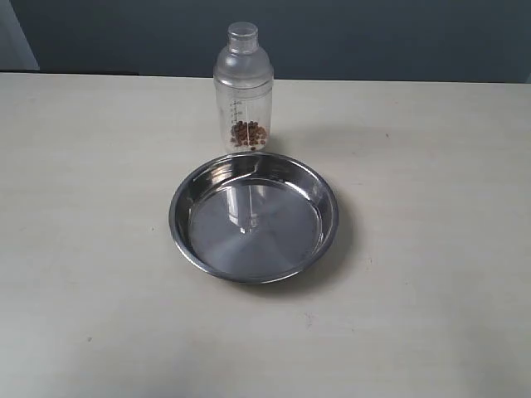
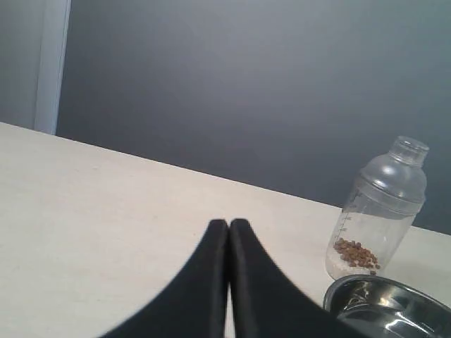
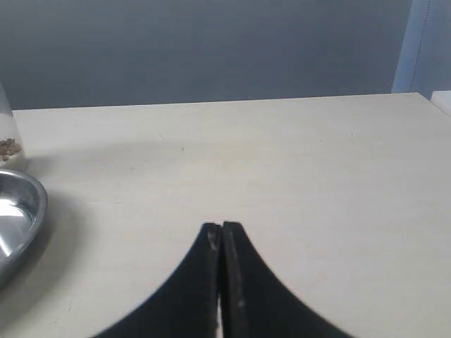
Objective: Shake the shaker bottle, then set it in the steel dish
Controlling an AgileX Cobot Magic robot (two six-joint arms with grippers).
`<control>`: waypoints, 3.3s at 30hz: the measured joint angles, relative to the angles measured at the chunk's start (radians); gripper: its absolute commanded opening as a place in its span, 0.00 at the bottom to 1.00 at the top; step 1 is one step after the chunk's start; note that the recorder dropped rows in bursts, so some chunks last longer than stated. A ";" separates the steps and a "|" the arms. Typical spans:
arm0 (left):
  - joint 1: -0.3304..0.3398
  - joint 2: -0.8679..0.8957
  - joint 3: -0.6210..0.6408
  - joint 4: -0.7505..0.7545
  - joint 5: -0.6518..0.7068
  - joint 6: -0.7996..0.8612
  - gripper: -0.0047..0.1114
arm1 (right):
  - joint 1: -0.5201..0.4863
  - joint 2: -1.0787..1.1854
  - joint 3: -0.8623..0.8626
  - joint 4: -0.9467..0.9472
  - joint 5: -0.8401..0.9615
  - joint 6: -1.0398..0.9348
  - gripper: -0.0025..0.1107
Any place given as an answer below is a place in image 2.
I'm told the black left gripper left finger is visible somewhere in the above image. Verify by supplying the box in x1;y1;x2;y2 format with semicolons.
104;219;228;337

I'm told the round stainless steel pan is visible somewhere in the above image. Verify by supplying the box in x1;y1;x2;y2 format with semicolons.
323;275;450;337

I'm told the white door frame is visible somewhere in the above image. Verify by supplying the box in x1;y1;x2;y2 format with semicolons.
33;0;71;134

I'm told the clear plastic shaker bottle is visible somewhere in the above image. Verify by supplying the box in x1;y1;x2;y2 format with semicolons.
325;136;429;280

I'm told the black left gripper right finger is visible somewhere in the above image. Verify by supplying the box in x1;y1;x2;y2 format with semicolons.
229;218;356;337

